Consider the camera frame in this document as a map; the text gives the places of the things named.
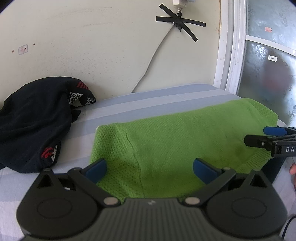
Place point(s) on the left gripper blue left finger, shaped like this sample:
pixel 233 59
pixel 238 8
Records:
pixel 87 178

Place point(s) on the lower black tape cross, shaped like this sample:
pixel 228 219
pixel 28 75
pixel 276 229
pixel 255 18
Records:
pixel 178 21

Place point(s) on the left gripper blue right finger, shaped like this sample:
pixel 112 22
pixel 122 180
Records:
pixel 214 179

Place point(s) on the small wall sticker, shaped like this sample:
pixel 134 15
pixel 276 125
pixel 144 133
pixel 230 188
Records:
pixel 23 49

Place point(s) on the white charger adapter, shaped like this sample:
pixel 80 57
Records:
pixel 182 3

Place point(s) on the right hand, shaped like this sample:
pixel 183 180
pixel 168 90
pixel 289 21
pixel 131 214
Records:
pixel 293 173

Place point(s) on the navy green knit sweater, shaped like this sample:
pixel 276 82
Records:
pixel 153 157

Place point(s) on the frosted glass door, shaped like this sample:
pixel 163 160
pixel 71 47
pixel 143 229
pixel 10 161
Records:
pixel 268 73

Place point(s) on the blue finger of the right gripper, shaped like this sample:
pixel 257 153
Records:
pixel 274 131

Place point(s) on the white door frame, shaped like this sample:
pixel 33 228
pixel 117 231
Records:
pixel 231 50

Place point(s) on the black printed garment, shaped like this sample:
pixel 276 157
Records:
pixel 35 118

